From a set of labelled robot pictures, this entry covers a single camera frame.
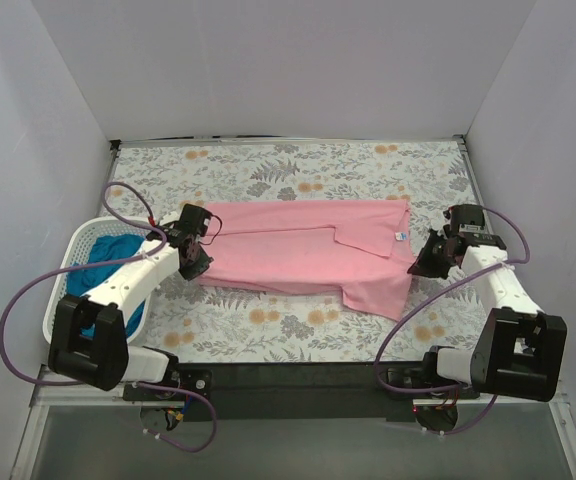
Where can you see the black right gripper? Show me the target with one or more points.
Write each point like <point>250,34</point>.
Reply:
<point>433,253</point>

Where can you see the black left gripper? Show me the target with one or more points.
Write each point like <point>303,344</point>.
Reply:
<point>193,255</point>

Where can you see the pink t shirt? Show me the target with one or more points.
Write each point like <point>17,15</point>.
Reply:
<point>358,248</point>

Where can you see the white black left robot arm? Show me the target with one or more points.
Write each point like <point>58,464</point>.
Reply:
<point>89,342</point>

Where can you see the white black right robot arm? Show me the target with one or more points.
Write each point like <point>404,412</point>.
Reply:
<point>520,349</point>

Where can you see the blue t shirt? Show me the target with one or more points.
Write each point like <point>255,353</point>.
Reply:
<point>107,248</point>

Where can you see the floral patterned table cloth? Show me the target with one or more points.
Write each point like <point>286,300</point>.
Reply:
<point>206,324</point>

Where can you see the white plastic laundry basket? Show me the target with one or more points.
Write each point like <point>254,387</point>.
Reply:
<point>77,254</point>

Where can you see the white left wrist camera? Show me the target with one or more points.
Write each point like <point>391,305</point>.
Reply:
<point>163,220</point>

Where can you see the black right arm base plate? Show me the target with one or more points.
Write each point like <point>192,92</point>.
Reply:
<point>413,379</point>

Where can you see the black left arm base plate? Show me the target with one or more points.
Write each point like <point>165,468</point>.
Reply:
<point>198,381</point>

